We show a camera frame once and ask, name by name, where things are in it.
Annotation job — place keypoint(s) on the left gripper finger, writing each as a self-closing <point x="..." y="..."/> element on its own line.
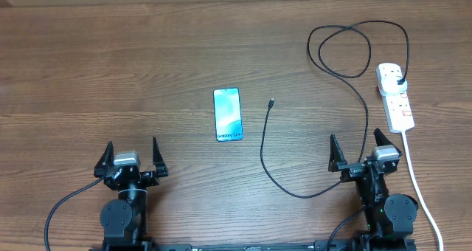
<point x="106" y="159"/>
<point x="158" y="161"/>

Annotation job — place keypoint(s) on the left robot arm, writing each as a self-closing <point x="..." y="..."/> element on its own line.
<point x="125" y="219"/>

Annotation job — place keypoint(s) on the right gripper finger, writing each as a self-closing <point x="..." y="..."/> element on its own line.
<point x="382" y="140"/>
<point x="337" y="158"/>

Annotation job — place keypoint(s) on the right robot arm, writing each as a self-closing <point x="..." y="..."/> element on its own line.
<point x="390" y="217"/>

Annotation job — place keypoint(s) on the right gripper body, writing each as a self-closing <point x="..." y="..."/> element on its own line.
<point x="351" y="169"/>

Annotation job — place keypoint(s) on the Samsung Galaxy smartphone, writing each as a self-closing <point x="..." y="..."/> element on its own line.
<point x="228" y="118"/>

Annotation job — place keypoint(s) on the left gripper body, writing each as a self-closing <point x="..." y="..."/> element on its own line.
<point x="147" y="179"/>

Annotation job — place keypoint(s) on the white power strip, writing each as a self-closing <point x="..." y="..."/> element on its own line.
<point x="397" y="107"/>

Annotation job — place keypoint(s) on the white charger plug adapter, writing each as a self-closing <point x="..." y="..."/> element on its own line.
<point x="389" y="86"/>

